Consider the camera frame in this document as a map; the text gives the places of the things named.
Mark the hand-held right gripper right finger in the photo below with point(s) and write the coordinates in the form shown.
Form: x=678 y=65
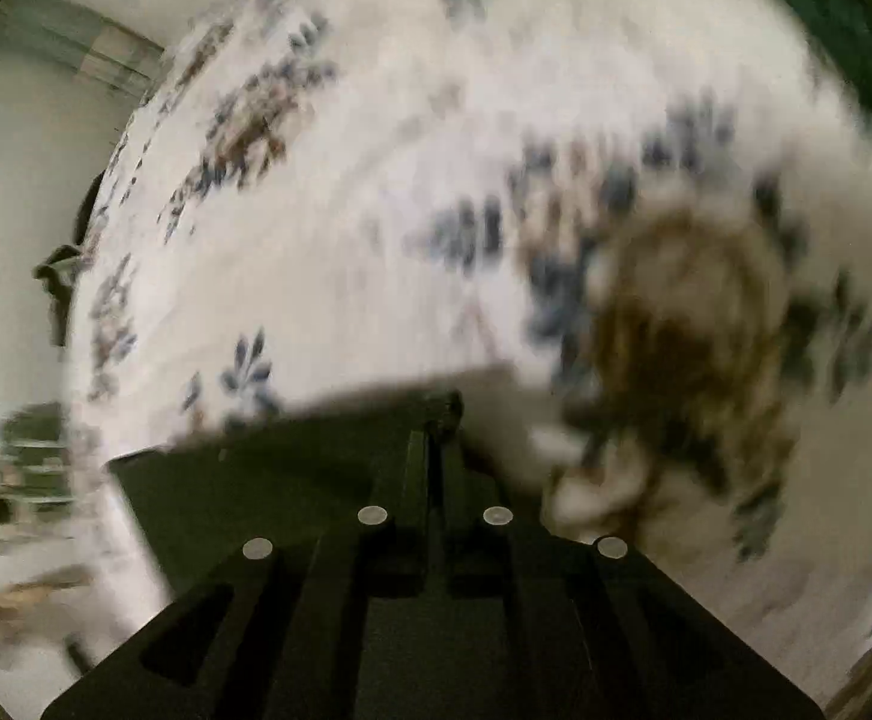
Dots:
x=447 y=480

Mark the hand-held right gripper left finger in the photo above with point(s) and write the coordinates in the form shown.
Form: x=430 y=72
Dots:
x=415 y=480

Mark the dark striped sweater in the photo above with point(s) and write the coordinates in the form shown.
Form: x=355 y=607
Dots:
x=271 y=469

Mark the floral bedspread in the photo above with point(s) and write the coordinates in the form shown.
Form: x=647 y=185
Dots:
x=368 y=165

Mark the green crate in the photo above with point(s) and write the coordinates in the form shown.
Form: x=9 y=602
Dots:
x=34 y=450

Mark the dark clothing pile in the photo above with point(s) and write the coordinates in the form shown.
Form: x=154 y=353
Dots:
x=57 y=285

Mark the green curtain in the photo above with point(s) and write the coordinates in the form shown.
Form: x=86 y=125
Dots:
x=83 y=45

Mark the green plush blanket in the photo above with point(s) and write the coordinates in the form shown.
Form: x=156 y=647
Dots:
x=856 y=37

